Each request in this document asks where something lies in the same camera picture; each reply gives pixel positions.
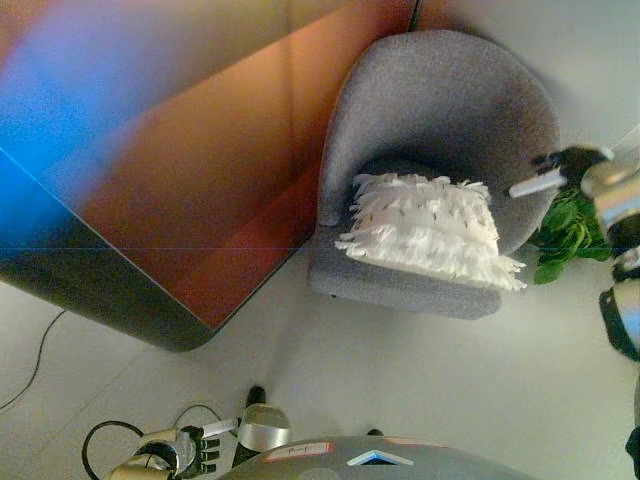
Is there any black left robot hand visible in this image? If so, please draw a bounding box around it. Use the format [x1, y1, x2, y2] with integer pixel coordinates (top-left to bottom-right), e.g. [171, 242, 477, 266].
[175, 418, 240, 477]

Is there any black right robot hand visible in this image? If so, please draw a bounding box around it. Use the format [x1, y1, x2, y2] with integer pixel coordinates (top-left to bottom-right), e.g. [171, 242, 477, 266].
[508, 143, 615, 200]

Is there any white fringed throw pillow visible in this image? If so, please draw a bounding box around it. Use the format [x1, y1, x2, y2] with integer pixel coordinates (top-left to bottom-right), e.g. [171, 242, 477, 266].
[334, 171, 528, 293]

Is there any green leafy potted plant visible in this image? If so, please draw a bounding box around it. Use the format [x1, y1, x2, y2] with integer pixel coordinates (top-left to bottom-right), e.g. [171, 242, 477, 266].
[528, 186, 614, 286]

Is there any grey fabric tub armchair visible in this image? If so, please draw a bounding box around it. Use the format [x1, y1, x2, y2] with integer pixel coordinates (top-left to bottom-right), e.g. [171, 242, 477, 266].
[306, 28, 562, 322]

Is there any grey robot torso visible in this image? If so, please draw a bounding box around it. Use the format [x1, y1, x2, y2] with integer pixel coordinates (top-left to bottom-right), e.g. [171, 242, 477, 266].
[218, 433, 542, 480]

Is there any brown wooden cabinet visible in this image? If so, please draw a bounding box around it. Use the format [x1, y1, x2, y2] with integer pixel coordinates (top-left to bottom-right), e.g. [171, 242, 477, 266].
[0, 0, 417, 354]

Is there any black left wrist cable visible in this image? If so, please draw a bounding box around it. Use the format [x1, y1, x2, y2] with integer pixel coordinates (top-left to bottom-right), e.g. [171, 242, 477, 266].
[81, 420, 147, 480]

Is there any thin black floor cable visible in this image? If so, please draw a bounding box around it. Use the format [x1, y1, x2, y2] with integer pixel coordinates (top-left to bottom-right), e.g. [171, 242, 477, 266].
[0, 308, 68, 412]

